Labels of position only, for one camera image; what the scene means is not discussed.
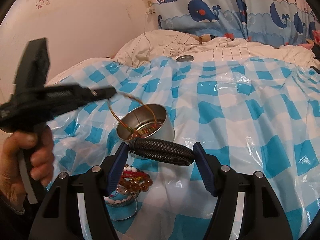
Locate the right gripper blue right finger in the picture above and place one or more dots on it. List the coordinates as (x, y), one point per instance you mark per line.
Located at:
(208, 167)

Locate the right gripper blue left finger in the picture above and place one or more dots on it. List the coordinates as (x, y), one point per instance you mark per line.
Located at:
(117, 166)

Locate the round silver metal tin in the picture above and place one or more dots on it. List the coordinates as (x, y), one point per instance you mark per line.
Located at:
(166, 130)

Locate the thin gold wire bangle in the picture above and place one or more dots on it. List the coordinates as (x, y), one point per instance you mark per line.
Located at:
(140, 122)

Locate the person's left hand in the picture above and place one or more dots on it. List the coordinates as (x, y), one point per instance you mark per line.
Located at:
(12, 190)

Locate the blue white checkered plastic sheet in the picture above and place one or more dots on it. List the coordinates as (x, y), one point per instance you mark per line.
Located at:
(254, 114)

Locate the silver tin lid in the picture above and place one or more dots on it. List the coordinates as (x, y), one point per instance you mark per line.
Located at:
(185, 58)

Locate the white grid-lined duvet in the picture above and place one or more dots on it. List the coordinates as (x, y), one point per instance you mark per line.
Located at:
(173, 44)

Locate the brown black object on bed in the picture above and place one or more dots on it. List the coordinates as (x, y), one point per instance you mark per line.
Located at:
(206, 38)

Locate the blue whale print curtain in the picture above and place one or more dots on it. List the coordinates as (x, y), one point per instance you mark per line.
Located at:
(270, 22)

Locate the pink fabric item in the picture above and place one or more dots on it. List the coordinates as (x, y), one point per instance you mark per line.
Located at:
(312, 41)

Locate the wall power outlet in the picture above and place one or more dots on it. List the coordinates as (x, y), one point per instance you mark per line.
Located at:
(150, 9)

